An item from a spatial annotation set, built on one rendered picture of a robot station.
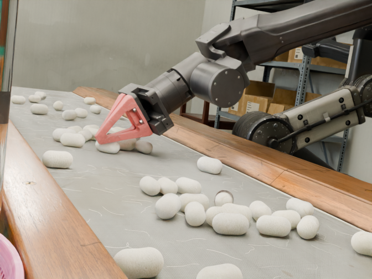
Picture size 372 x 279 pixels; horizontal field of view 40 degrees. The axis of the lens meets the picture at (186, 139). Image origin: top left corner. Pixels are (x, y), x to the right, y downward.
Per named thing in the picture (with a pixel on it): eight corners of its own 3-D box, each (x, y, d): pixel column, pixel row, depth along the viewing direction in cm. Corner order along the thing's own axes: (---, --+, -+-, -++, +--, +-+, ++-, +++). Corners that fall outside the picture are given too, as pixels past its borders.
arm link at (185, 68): (206, 76, 85) (194, 46, 82) (230, 84, 79) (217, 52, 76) (174, 98, 83) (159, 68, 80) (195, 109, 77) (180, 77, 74)
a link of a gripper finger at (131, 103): (89, 124, 72) (143, 88, 74) (77, 117, 78) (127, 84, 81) (113, 162, 74) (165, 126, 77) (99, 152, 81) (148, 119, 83)
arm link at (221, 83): (241, 65, 86) (221, 21, 82) (285, 78, 77) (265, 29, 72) (186, 107, 83) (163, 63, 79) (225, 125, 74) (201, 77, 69)
